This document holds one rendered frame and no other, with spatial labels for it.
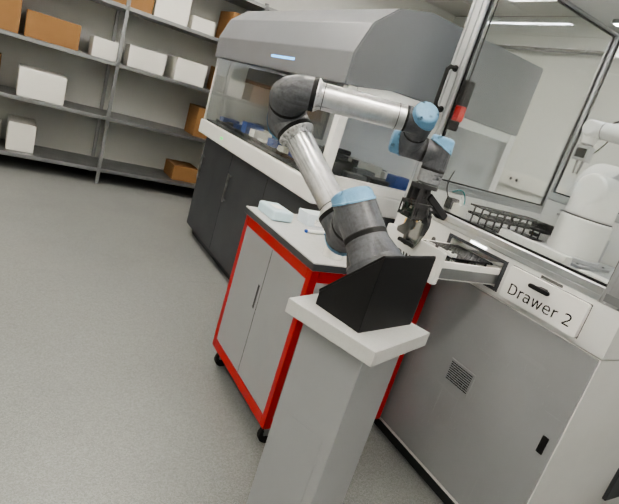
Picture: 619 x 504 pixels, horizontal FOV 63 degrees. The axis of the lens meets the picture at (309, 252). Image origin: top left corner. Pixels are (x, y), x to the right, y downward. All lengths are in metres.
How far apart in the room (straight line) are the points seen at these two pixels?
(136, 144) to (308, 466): 4.56
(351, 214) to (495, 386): 0.88
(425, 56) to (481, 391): 1.53
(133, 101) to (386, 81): 3.48
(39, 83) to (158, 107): 1.19
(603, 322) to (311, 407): 0.87
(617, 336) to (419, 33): 1.57
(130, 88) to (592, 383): 4.77
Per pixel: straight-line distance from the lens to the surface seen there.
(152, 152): 5.62
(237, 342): 2.15
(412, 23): 2.53
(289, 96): 1.48
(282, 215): 2.03
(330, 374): 1.30
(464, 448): 2.00
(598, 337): 1.68
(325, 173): 1.48
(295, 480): 1.48
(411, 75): 2.56
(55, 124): 5.46
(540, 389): 1.79
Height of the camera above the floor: 1.23
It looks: 16 degrees down
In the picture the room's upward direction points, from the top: 17 degrees clockwise
